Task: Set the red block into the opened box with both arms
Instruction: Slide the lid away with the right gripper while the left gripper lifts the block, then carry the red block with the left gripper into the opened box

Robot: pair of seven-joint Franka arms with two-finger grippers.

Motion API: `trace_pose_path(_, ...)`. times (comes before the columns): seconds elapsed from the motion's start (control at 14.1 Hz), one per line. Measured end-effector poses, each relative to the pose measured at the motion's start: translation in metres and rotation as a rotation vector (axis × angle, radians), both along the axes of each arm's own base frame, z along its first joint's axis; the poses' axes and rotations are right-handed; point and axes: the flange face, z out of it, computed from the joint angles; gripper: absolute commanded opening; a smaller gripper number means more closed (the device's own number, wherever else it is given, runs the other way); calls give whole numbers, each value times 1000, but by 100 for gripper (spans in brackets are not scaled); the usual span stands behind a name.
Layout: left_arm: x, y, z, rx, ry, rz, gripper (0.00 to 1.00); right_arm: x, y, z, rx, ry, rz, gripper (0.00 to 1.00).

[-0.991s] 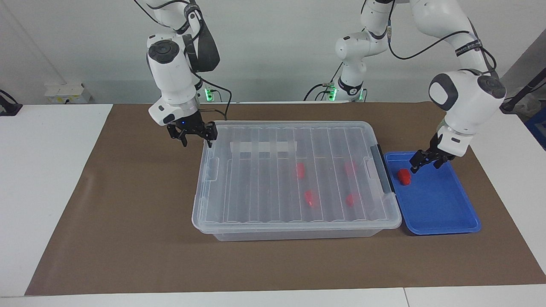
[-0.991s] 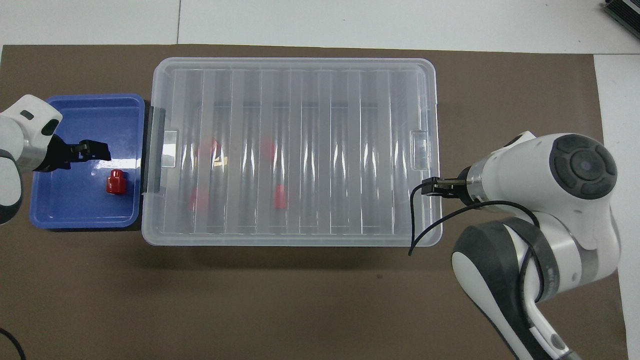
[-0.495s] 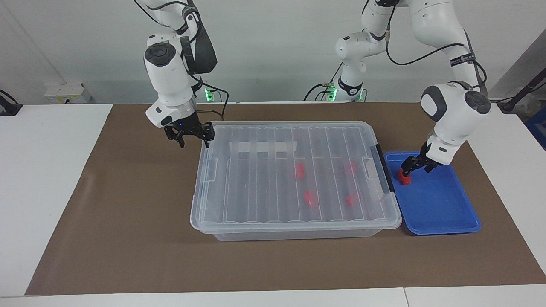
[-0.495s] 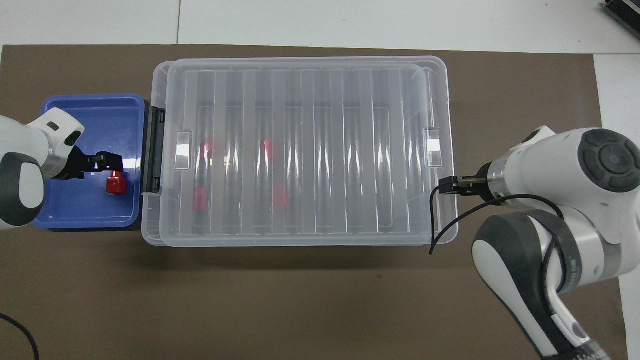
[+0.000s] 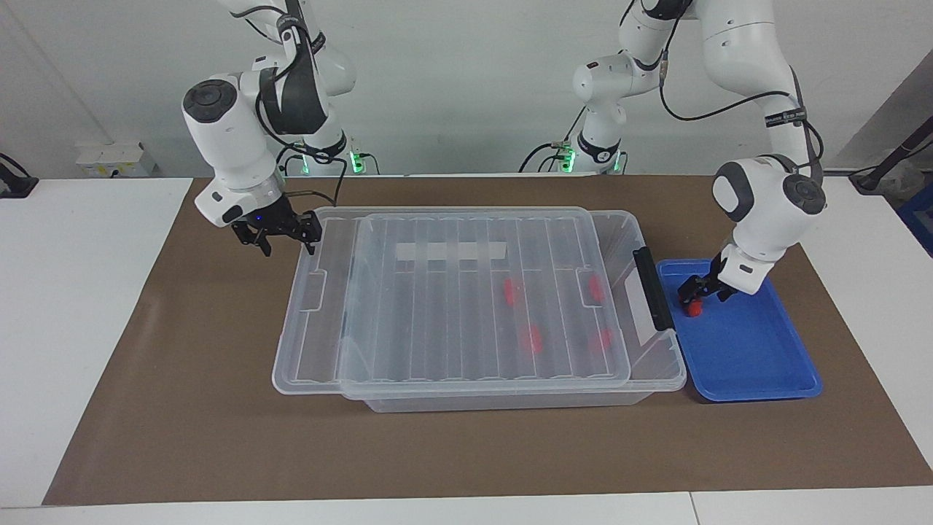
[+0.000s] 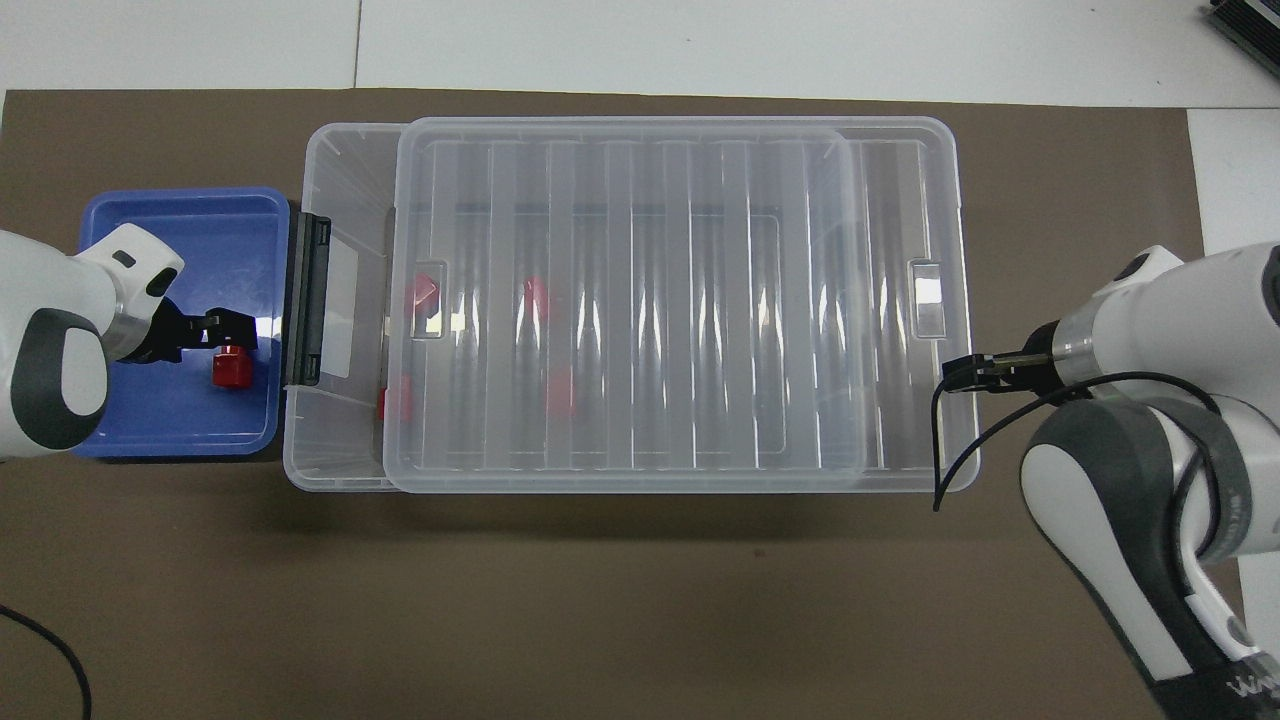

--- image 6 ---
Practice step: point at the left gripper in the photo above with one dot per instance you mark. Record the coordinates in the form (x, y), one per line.
(160, 330)

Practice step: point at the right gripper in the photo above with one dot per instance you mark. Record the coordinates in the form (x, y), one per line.
(1040, 365)

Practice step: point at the red block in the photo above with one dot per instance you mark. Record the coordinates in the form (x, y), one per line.
(560, 390)
(536, 298)
(395, 402)
(232, 370)
(422, 293)

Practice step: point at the clear plastic box lid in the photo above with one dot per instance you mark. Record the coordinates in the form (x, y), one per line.
(900, 200)

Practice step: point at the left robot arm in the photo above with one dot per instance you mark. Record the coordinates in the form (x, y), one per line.
(50, 290)

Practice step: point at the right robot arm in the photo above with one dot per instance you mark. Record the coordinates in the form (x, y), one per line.
(1100, 500)

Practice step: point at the black box latch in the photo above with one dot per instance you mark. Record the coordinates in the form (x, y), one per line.
(300, 300)

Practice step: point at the clear plastic storage box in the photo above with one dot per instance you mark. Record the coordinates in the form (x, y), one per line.
(340, 160)

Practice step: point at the blue plastic tray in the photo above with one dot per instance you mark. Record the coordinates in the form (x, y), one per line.
(180, 420)

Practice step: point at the dark grey device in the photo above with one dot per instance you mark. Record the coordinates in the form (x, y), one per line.
(1245, 22)

